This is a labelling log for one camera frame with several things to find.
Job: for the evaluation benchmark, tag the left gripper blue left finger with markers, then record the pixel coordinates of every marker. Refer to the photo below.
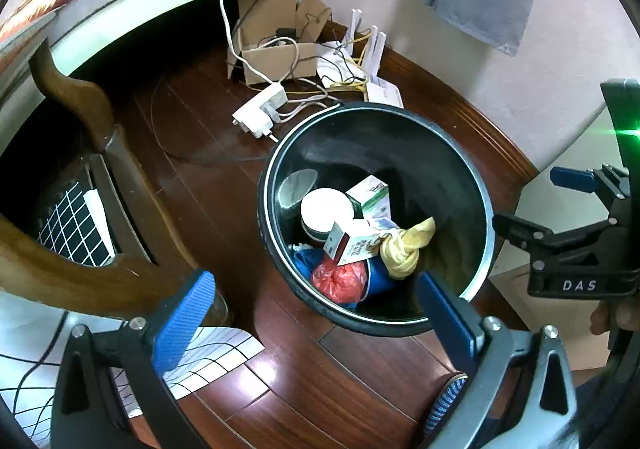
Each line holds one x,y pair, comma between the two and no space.
88,410

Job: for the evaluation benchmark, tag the black plastic trash bucket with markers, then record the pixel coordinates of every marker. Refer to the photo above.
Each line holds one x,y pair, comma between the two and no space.
429,175

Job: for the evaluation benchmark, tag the red plastic bag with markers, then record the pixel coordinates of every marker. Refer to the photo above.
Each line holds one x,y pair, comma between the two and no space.
341,284

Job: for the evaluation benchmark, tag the white wifi router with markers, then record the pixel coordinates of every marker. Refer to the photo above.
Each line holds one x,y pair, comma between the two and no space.
376,89

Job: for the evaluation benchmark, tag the small brown white carton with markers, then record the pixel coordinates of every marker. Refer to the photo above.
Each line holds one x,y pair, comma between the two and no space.
350,241

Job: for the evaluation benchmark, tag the yellow cloth bundle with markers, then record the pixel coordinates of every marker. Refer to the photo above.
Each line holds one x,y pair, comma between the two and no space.
400,251

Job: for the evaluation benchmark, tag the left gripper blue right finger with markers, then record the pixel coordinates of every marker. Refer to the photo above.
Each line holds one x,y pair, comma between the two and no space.
484,348

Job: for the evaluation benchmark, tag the wooden table frame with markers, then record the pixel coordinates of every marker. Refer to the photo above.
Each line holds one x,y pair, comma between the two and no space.
56,129

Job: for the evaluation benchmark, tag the cardboard box on floor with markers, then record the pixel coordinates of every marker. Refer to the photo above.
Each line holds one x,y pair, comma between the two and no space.
277,40

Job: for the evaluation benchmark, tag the white grid tablecloth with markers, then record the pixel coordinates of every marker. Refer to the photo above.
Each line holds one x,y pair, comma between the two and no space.
34,336

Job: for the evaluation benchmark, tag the white power strip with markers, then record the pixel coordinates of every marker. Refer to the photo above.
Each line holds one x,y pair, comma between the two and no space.
258,115

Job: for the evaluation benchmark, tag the person hand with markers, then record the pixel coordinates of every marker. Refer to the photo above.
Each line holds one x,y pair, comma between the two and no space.
625,314

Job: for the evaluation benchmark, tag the blue cloth rag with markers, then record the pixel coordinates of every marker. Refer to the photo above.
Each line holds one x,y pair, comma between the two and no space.
313,264

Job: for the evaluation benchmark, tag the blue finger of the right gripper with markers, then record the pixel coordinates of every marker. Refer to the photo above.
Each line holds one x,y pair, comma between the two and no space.
571,249
608,183

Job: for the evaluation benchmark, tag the large blue paper cup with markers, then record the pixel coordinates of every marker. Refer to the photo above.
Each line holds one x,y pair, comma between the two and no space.
378,279

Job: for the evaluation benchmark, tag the green white carton box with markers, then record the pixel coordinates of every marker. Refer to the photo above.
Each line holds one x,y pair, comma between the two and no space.
370,198

